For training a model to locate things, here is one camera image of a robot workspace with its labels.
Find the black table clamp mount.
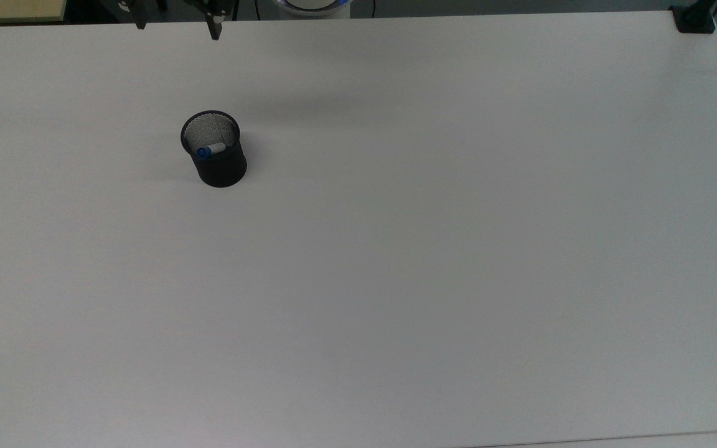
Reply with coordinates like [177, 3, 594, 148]
[670, 0, 717, 34]

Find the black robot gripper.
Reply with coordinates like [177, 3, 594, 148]
[116, 0, 236, 42]

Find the black mesh pen cup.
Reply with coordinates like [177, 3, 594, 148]
[180, 110, 248, 189]

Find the yellow board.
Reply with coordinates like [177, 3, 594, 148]
[0, 0, 67, 26]

